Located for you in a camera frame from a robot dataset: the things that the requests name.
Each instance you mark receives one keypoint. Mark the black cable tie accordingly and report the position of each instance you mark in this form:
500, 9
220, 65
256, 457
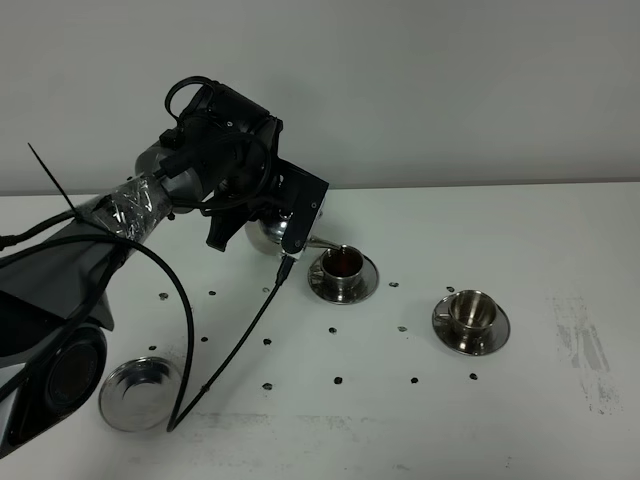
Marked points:
55, 182

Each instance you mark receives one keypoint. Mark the steel teacup near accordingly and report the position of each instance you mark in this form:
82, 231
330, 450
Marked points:
466, 311

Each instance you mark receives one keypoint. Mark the stainless steel teapot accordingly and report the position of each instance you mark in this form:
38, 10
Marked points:
266, 234

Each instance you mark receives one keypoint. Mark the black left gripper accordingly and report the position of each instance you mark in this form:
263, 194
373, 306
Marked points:
225, 143

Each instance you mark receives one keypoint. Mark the steel teapot saucer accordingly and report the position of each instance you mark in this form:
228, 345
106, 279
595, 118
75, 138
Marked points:
139, 394

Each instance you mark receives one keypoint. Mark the steel saucer far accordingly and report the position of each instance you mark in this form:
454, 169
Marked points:
346, 292

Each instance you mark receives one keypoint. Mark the steel teacup far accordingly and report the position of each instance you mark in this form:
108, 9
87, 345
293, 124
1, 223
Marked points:
343, 263

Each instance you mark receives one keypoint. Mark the steel saucer near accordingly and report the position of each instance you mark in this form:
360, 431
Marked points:
477, 344

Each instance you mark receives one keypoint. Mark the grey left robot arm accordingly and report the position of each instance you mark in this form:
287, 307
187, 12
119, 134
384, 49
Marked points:
54, 310

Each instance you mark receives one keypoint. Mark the steel teacup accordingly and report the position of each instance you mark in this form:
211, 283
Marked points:
343, 263
466, 311

